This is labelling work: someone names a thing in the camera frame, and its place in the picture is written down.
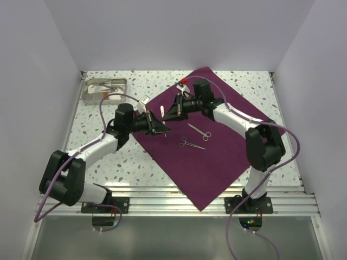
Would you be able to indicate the white suture packet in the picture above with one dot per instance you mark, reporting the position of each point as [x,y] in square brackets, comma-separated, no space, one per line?
[92,89]

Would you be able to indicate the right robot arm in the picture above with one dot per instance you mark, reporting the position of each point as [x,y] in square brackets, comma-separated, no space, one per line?
[264,145]

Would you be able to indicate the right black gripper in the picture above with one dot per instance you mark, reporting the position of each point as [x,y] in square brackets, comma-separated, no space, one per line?
[177,111]

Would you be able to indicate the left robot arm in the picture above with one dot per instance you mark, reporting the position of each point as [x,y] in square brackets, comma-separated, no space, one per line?
[64,177]

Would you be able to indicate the thin metal forceps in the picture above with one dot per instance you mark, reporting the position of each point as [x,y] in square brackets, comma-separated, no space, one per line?
[98,81]

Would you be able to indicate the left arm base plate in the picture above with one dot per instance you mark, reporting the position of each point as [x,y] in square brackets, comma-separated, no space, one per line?
[121,202]

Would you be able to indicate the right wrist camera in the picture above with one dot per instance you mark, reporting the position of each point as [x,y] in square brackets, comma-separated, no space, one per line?
[182,86]

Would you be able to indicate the purple cloth drape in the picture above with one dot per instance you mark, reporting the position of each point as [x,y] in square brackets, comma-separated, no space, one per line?
[202,175]

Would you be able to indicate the small scissors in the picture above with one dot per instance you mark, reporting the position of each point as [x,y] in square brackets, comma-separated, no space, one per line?
[112,87]

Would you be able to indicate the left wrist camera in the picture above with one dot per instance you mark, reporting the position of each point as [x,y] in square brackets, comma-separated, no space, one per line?
[141,104]

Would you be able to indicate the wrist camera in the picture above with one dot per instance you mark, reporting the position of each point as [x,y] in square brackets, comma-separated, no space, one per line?
[182,86]
[141,104]

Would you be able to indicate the metal tweezers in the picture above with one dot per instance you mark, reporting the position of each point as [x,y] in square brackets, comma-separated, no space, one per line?
[162,112]

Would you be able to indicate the hemostat clamp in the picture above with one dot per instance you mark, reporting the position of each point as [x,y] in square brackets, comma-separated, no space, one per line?
[185,143]

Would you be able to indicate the metal scissors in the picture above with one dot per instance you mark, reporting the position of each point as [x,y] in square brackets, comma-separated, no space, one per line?
[205,135]

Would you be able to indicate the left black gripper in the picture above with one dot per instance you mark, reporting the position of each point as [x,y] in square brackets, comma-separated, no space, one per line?
[157,128]

